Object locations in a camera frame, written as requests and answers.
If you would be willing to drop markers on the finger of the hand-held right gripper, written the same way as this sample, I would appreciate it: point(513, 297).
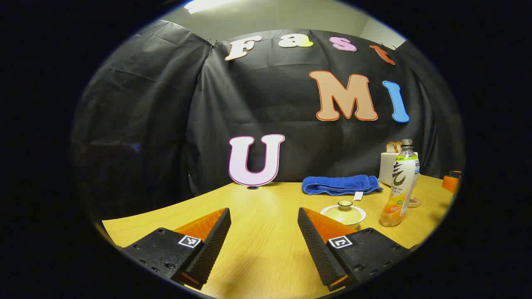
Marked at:
point(449, 183)

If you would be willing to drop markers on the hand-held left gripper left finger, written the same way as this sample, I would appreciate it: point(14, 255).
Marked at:
point(214, 245)

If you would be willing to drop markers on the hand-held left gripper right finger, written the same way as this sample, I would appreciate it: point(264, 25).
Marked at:
point(316, 249)

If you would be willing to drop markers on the white teacup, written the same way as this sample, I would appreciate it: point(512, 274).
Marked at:
point(348, 225)

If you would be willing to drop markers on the white teacup lid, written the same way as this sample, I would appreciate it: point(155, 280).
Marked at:
point(344, 211)

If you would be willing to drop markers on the labelled plastic water bottle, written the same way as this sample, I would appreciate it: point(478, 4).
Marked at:
point(401, 182)

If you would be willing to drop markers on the toast bread slice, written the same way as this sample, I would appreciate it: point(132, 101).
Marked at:
point(390, 147)
point(399, 146)

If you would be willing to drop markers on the white toaster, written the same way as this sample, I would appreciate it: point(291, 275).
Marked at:
point(387, 168)

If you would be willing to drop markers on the blue towel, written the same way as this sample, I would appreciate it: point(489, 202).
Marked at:
point(336, 184)

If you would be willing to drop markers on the black backdrop cloth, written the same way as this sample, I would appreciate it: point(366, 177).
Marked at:
point(166, 124)

